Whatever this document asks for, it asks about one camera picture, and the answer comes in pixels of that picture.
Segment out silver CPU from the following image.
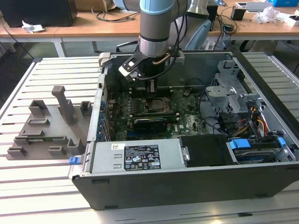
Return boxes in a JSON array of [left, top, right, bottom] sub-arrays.
[[149, 99, 165, 111]]

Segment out silver socket cover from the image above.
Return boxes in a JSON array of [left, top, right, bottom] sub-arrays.
[[145, 97, 171, 112]]

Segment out CPU socket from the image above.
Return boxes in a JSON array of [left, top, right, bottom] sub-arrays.
[[142, 96, 173, 114]]

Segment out black chair base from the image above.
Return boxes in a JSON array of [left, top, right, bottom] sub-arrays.
[[115, 40, 141, 53]]

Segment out black graphics card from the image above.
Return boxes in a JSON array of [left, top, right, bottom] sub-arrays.
[[132, 117, 168, 134]]

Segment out green motherboard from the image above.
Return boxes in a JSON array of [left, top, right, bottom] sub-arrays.
[[102, 86, 212, 142]]

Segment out pale blue office chair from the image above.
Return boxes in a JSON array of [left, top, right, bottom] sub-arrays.
[[185, 19, 212, 51]]

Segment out silver drive cage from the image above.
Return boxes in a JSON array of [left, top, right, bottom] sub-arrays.
[[205, 59, 268, 119]]

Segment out wooden desk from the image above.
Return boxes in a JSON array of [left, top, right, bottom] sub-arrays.
[[0, 9, 299, 45]]

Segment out black plastic shroud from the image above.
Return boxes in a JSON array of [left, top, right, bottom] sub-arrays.
[[179, 134, 232, 168]]

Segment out grey power supply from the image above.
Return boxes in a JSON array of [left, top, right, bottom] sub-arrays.
[[89, 138, 185, 175]]

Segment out brown cardboard box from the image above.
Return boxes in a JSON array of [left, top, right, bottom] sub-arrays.
[[74, 0, 108, 13]]

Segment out small black box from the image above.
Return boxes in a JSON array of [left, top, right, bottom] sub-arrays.
[[230, 6, 247, 21]]

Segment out hard disk in blue carrier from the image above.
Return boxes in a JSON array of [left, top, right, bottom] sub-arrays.
[[226, 138, 285, 164]]

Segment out grey parts rack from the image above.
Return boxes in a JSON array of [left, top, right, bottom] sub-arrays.
[[6, 85, 93, 161]]

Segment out black and silver PC case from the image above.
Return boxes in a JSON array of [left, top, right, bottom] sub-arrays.
[[67, 49, 299, 211]]

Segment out grey tray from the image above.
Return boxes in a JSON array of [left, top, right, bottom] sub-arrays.
[[235, 1, 274, 13]]

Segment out clear plastic wrap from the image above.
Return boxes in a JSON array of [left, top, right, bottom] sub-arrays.
[[253, 6, 282, 24]]

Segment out crumpled white paper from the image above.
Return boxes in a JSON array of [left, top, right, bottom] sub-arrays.
[[21, 20, 45, 34]]

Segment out large black box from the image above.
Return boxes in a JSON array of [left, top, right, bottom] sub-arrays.
[[0, 0, 78, 28]]

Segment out white box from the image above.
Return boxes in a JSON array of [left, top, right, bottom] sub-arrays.
[[274, 13, 299, 28]]

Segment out blue box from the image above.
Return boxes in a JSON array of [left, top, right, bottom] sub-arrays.
[[272, 0, 299, 7]]

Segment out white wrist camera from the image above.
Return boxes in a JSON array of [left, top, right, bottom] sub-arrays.
[[118, 52, 145, 82]]

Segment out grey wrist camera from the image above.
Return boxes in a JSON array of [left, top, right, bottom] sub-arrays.
[[167, 45, 185, 65]]

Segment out grey case handle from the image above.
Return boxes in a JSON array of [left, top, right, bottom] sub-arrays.
[[97, 52, 117, 69]]

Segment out black internal cable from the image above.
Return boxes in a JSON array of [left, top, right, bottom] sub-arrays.
[[197, 90, 232, 136]]

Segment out black desk cables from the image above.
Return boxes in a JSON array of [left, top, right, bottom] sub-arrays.
[[92, 7, 142, 23]]

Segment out coloured wire bundle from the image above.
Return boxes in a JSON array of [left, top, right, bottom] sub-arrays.
[[247, 105, 269, 138]]

